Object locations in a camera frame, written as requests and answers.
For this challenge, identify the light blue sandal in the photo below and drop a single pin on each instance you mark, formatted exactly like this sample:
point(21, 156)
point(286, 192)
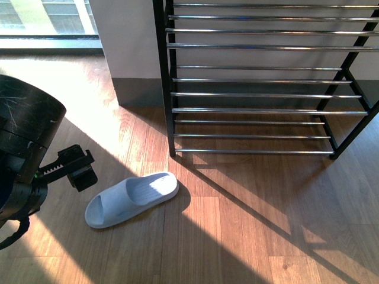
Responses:
point(129, 198)

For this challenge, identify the black metal shoe rack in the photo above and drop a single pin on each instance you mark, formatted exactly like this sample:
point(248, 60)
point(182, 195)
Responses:
point(266, 77)

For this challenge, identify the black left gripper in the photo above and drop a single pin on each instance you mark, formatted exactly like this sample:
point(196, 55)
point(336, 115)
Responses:
point(30, 119)

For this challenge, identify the dark window frame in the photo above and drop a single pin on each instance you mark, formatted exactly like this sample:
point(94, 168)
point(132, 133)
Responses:
point(51, 45)

